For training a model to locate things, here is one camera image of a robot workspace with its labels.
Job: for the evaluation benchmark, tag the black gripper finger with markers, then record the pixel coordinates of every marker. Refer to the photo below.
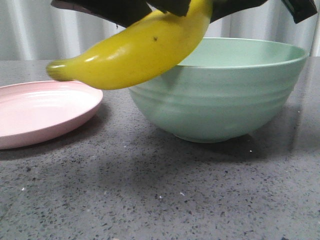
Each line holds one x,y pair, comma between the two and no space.
123,12
299,9

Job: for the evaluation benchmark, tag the yellow banana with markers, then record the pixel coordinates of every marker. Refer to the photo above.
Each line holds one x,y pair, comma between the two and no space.
141,52

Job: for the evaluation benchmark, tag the green ribbed bowl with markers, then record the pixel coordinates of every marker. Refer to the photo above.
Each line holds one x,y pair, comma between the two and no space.
226,88

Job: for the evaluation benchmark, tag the pink plate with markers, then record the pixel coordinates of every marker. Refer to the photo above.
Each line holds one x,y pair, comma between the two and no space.
35,112

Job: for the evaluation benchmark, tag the white corrugated curtain backdrop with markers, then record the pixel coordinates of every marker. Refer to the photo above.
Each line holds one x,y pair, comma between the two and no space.
35,30

